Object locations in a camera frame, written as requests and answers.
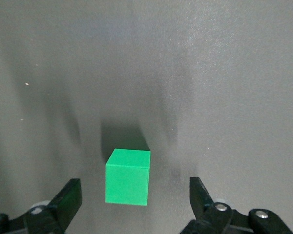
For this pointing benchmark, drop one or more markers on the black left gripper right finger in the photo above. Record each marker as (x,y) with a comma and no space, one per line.
(210,212)

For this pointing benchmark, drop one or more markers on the dark grey table mat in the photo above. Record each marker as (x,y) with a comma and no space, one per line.
(210,73)

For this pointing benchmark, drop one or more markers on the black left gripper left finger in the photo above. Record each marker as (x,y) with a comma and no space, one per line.
(56,212)

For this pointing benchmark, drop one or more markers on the small green cube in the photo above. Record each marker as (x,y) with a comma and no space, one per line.
(128,178)

